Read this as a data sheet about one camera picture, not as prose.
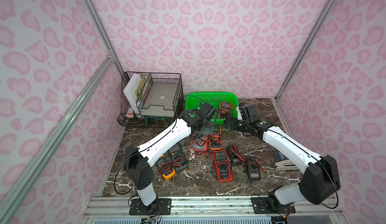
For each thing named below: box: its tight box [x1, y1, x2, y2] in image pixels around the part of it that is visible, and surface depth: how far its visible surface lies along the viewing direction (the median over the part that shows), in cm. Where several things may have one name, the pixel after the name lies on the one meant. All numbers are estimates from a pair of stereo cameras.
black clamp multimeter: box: [245, 157, 261, 181], surface depth 84 cm
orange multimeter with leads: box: [209, 124, 223, 151], surface depth 95 cm
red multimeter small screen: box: [213, 150, 234, 183], surface depth 83 cm
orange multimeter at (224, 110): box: [219, 101, 231, 120], surface depth 109 cm
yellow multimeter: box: [154, 155, 176, 181], surface depth 83 cm
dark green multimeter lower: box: [168, 142, 189, 172], surface depth 88 cm
